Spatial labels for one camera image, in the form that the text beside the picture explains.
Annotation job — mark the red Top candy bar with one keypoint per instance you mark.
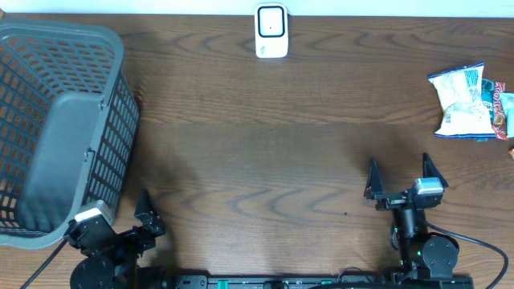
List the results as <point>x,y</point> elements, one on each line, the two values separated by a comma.
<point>499,120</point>

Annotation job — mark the grey plastic basket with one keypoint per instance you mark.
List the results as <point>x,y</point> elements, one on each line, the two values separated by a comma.
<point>68,125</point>

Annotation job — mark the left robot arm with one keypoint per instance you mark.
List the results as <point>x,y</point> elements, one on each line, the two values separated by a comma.
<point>111,257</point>

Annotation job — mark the cream snack bag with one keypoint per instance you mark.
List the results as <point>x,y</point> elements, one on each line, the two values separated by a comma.
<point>460,96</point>

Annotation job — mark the teal mouthwash bottle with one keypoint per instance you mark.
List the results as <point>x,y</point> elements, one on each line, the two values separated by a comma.
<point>488,87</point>

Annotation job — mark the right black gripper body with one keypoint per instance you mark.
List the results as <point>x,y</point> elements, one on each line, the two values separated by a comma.
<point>393,201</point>

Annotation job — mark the white barcode scanner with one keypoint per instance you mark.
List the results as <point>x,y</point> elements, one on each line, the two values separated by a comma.
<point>271,31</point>

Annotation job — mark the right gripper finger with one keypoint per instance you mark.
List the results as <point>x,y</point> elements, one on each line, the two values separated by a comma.
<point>430,170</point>
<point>374,187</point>

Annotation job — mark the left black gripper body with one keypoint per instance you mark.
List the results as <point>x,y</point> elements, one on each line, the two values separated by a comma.
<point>132,241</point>

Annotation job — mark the light teal candy packet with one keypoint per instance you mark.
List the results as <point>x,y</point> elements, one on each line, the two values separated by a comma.
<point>507,100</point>

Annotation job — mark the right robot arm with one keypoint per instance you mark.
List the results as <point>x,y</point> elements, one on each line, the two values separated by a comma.
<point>425,256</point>

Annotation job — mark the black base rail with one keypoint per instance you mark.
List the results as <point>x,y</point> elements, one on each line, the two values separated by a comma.
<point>295,282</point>

